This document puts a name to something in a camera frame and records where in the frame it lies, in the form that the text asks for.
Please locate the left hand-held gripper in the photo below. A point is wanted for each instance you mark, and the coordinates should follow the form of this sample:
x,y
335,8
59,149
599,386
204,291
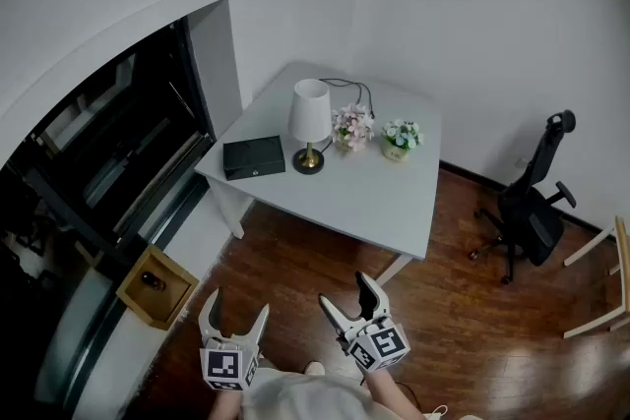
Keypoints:
x,y
224,364

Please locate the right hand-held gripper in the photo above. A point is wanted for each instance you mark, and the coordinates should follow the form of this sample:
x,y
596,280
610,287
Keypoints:
x,y
379,344

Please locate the black storage box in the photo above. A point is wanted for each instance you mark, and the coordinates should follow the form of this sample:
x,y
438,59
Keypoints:
x,y
253,157

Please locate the person's right forearm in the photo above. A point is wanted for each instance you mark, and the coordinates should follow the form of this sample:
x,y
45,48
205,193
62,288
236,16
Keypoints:
x,y
394,396

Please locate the person's left forearm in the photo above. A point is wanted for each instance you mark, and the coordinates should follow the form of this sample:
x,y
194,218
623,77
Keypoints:
x,y
226,405

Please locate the white table leg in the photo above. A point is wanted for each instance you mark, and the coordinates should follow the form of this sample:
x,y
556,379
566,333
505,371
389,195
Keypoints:
x,y
231,211
394,268

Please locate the person's right shoe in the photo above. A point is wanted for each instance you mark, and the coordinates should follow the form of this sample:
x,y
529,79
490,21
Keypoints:
x,y
315,368

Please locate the dark round object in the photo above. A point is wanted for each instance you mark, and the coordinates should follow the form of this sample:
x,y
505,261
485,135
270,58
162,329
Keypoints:
x,y
152,281

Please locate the yellow wooden box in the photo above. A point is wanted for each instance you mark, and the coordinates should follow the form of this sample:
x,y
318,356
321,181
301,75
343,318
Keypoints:
x,y
133,297

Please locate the person's white shirt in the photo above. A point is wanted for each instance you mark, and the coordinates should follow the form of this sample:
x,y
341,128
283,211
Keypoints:
x,y
305,398

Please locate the blue white flower pot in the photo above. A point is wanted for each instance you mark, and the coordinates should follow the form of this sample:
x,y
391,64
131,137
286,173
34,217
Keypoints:
x,y
401,138

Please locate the pink flower bouquet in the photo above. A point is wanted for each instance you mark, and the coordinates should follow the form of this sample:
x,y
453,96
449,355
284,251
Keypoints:
x,y
350,128

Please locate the black office chair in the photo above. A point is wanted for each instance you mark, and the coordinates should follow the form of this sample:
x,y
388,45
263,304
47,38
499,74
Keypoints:
x,y
531,216

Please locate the white shade table lamp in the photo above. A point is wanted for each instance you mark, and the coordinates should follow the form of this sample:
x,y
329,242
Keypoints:
x,y
309,113

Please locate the black window frame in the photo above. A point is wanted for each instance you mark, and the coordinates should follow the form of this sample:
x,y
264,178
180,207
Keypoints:
x,y
123,138

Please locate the white wall outlet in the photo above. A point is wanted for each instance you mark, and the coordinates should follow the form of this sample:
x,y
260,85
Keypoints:
x,y
519,161

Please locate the light wooden frame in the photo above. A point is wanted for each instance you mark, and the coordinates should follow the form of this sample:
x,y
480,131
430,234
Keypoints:
x,y
624,260

